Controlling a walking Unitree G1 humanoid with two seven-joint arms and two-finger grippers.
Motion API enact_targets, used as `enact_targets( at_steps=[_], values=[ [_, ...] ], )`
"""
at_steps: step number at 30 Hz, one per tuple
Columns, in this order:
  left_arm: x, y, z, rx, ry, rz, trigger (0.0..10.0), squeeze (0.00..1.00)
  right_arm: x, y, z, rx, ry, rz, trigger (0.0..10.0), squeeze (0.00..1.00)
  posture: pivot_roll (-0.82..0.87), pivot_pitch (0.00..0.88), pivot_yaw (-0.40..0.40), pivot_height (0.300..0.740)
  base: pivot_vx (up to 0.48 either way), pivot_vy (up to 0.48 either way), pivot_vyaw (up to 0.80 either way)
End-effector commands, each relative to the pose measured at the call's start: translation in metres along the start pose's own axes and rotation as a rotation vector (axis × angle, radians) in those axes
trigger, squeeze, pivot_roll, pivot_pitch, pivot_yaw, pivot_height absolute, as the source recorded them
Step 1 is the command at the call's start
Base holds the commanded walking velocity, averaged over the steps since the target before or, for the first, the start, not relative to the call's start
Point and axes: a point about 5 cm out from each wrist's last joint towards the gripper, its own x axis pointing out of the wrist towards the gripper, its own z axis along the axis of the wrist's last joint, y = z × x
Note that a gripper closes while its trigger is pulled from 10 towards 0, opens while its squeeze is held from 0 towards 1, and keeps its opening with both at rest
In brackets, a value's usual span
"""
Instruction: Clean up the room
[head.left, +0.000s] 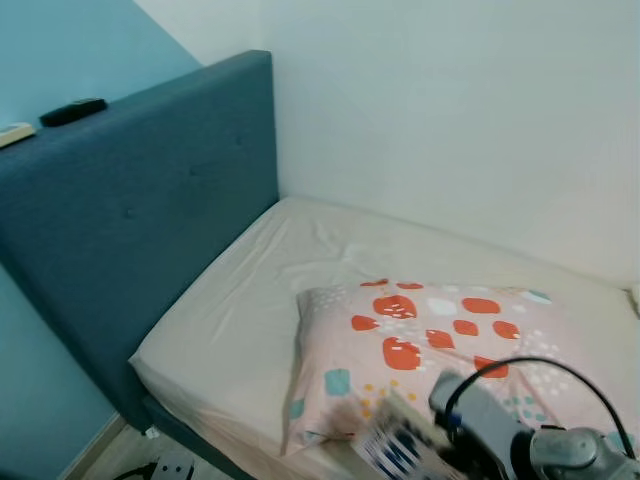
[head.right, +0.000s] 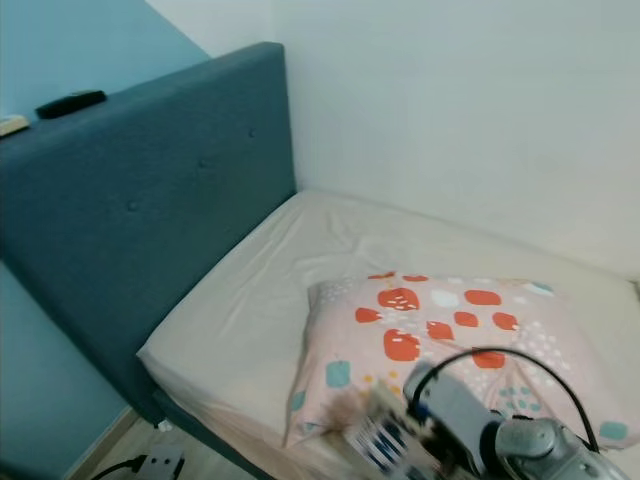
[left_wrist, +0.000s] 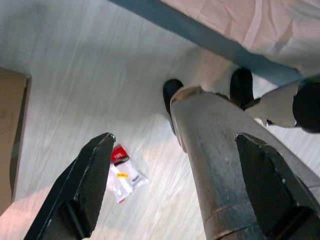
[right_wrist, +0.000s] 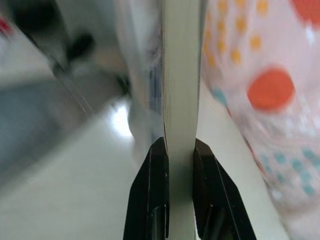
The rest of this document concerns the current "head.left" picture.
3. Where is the pink patterned pillow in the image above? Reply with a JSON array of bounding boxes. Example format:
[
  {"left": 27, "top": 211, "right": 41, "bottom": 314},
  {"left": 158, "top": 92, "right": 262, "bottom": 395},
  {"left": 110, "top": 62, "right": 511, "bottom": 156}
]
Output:
[{"left": 283, "top": 278, "right": 640, "bottom": 459}]

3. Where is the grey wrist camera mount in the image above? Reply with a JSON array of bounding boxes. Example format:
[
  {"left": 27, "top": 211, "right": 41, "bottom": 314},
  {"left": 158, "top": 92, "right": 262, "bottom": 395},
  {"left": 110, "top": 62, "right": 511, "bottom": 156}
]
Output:
[
  {"left": 428, "top": 372, "right": 531, "bottom": 471},
  {"left": 150, "top": 455, "right": 196, "bottom": 480}
]

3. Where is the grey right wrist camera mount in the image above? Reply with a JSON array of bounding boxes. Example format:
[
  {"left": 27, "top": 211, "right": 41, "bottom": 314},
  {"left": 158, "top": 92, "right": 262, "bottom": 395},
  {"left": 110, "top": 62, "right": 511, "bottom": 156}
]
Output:
[{"left": 428, "top": 372, "right": 531, "bottom": 471}]

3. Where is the mattress with cream sheet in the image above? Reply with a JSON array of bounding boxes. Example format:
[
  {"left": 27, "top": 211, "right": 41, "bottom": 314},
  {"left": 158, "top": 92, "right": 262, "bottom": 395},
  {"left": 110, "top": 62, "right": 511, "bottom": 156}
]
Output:
[{"left": 130, "top": 195, "right": 640, "bottom": 480}]

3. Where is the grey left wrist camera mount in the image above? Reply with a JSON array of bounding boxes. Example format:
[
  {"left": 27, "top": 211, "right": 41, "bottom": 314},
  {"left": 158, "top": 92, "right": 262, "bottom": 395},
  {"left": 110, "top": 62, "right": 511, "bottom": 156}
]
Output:
[{"left": 150, "top": 455, "right": 196, "bottom": 480}]

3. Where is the black remote control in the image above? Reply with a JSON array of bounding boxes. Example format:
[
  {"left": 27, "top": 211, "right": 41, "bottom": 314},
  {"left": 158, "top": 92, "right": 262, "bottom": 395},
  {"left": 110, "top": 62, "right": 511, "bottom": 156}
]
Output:
[{"left": 38, "top": 98, "right": 109, "bottom": 128}]

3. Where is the white paperback book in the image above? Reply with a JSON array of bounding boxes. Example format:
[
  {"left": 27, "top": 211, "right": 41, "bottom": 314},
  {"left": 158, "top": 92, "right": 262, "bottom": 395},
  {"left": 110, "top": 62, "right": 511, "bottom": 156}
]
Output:
[{"left": 352, "top": 392, "right": 451, "bottom": 480}]

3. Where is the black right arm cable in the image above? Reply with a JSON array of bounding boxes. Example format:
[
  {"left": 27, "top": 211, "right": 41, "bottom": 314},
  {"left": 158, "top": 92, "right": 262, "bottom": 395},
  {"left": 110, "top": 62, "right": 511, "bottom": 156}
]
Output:
[{"left": 445, "top": 357, "right": 636, "bottom": 461}]

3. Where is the white remote control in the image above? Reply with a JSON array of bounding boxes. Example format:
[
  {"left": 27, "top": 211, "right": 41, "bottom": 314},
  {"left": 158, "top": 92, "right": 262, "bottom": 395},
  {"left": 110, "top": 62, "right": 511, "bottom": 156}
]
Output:
[{"left": 0, "top": 122, "right": 37, "bottom": 149}]

